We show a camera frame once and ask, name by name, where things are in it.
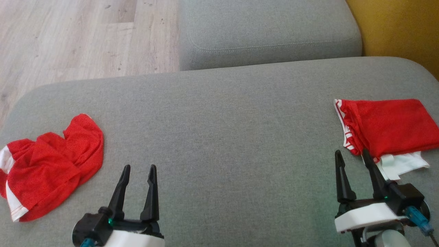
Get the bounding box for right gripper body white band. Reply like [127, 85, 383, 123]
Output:
[334, 184, 431, 234]

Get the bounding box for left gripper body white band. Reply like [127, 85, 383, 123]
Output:
[72, 208, 165, 247]

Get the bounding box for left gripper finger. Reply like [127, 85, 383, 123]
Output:
[140, 165, 160, 221]
[108, 165, 131, 220]

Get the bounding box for red shorts with white stripe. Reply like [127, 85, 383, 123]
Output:
[0, 114, 104, 222]

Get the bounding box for yellow sofa backrest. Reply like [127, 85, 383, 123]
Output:
[346, 0, 439, 81]

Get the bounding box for red jersey with white sleeves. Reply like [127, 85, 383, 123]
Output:
[334, 99, 439, 180]

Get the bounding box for right arm cable teal plug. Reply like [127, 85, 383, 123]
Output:
[404, 206, 439, 247]

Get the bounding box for large grey sofa seat cushion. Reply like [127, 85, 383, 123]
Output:
[0, 57, 439, 247]

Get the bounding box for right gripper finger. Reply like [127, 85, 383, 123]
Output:
[362, 148, 390, 200]
[335, 150, 357, 203]

